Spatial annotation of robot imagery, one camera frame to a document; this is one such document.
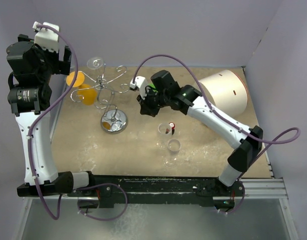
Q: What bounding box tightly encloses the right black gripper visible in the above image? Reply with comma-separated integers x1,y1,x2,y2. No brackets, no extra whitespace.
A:
137,85,170,117

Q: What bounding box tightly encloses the clear glass with red item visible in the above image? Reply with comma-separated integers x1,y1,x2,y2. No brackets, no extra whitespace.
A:
156,123,172,150

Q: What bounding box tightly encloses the clear wine glass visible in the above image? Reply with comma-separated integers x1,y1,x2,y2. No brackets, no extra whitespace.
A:
86,56,106,70
163,139,181,168

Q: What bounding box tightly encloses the orange plastic wine glass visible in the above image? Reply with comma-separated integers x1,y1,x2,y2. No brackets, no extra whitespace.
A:
70,71,97,106

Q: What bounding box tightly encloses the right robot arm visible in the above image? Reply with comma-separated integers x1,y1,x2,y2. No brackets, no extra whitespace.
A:
129,70,263,196

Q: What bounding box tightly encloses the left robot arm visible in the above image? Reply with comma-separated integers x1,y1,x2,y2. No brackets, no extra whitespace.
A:
6,34,97,197

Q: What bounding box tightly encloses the green plastic wine glass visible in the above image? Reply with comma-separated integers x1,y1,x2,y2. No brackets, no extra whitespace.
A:
145,85,158,95

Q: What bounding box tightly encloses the clear wine glass front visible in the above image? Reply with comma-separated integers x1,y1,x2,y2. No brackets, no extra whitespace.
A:
163,139,181,168

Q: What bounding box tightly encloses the small red capped bottle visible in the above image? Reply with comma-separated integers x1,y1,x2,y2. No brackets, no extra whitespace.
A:
168,122,176,135

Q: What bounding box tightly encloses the white cylindrical container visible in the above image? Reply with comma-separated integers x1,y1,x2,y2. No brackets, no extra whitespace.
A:
199,69,249,122

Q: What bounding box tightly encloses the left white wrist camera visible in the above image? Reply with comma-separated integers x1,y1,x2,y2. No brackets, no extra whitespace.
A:
32,21,59,53

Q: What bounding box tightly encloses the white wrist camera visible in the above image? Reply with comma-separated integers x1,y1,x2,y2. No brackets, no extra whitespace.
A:
129,76,149,100
32,21,59,53

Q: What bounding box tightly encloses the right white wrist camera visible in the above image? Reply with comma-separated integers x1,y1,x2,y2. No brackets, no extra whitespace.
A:
129,76,149,100

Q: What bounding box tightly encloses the silver wire glass rack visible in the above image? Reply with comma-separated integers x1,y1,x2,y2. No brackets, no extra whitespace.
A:
79,65,128,134

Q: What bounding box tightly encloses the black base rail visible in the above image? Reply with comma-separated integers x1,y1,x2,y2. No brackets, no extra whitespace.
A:
69,175,245,209

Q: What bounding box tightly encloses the base left purple cable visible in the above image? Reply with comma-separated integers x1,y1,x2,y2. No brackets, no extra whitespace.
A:
77,183,129,222

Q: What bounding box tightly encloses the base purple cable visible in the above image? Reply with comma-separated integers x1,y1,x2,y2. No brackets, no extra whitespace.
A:
217,181,246,216
77,183,129,222

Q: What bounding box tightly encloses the base right purple cable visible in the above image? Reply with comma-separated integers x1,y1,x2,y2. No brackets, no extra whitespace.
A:
217,181,246,216

